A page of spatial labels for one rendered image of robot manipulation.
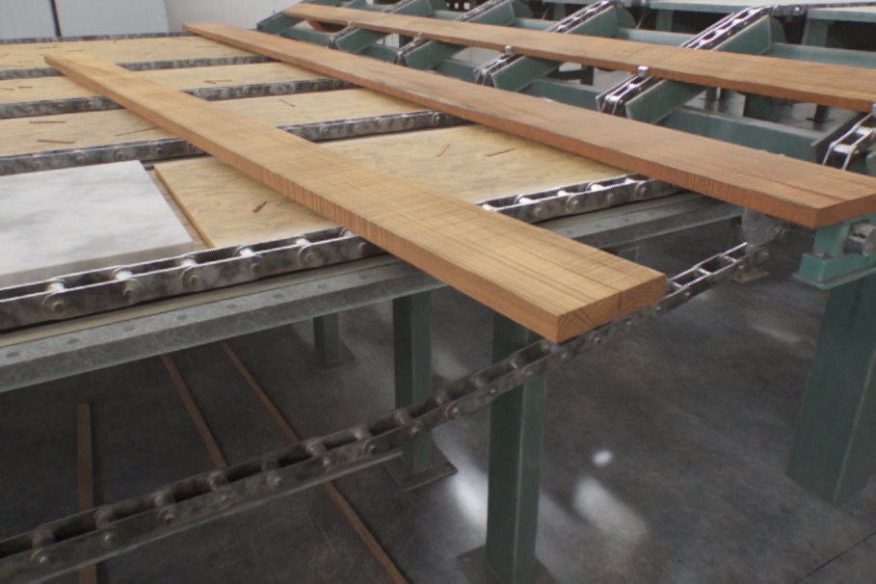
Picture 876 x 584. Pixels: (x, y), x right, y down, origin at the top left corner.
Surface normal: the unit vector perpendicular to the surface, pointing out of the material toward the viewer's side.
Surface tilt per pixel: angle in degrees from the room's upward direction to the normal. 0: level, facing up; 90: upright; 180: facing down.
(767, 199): 90
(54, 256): 0
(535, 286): 0
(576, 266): 0
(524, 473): 90
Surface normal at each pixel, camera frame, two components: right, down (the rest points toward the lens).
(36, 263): 0.00, -0.93
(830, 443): -0.87, 0.18
